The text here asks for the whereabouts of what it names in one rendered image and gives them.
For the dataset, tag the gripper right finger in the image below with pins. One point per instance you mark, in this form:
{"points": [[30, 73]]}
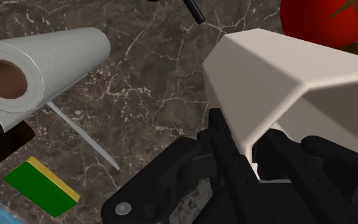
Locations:
{"points": [[327, 173]]}

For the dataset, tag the brown round object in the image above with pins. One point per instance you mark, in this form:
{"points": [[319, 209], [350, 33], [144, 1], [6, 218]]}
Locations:
{"points": [[357, 49]]}

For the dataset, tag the beige angular box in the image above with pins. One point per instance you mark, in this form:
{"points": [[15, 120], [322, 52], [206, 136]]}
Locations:
{"points": [[278, 80]]}

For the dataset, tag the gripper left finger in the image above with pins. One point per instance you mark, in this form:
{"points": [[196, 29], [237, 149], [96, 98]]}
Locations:
{"points": [[163, 186]]}

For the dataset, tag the thin white stick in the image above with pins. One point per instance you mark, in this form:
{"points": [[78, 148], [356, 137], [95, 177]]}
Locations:
{"points": [[82, 134]]}

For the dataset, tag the light blue object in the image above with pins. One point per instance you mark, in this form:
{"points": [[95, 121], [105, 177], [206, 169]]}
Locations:
{"points": [[0, 216]]}

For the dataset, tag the red tomato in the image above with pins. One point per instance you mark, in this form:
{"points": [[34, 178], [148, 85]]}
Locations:
{"points": [[321, 18]]}

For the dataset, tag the black pen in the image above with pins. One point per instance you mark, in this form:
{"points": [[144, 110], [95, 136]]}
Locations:
{"points": [[195, 11]]}

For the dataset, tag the white paper towel roll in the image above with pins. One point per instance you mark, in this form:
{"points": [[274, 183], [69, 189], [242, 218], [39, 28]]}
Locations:
{"points": [[39, 71]]}

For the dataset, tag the green and yellow sponge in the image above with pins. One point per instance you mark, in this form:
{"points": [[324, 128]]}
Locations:
{"points": [[39, 187]]}

